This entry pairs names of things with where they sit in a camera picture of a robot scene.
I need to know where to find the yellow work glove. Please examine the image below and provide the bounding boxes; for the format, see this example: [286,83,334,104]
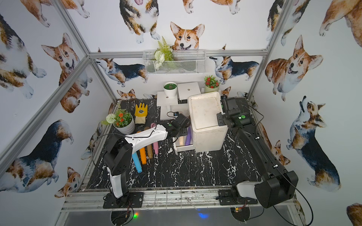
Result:
[134,103,148,124]

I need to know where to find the pink microphone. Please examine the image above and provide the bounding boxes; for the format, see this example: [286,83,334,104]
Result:
[151,122,159,155]

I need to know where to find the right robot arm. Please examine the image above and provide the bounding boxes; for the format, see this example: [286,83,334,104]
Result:
[217,97,298,208]

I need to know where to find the orange flower white pot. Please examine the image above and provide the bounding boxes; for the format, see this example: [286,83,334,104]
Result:
[101,109,135,135]

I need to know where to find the white bottom drawer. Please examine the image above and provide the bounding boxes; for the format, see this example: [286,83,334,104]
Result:
[173,129,195,155]

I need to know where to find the blue microphone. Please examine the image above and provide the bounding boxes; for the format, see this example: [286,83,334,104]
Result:
[132,152,142,173]

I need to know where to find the white drawer cabinet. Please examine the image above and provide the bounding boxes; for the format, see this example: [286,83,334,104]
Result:
[188,92,228,153]

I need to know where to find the white cup green top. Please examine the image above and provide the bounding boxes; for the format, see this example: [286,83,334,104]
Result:
[163,82,177,98]

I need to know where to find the red flower pot plant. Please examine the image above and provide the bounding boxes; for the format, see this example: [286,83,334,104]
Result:
[204,75,220,93]

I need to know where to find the purple microphone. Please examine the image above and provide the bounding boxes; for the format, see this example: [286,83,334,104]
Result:
[185,126,192,146]

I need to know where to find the orange microphone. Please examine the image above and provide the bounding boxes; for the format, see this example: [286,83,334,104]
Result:
[139,147,147,165]

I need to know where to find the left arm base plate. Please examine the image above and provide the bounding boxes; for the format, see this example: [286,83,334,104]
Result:
[103,192,144,209]

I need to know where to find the white stepped display stand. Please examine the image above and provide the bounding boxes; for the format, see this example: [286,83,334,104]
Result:
[156,82,201,121]

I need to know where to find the gold brown microphone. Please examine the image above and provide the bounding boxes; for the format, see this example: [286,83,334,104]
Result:
[147,144,154,160]

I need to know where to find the green fern white flowers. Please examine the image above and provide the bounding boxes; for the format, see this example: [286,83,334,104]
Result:
[154,37,174,70]

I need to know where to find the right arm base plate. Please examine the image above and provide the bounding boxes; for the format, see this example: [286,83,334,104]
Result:
[216,188,258,206]

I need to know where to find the beige cream microphone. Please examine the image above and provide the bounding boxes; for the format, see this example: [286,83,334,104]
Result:
[178,136,185,147]

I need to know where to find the white wire wall basket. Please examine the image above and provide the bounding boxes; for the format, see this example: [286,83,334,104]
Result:
[142,50,206,74]

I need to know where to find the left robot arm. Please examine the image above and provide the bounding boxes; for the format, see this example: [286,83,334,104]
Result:
[103,114,191,199]

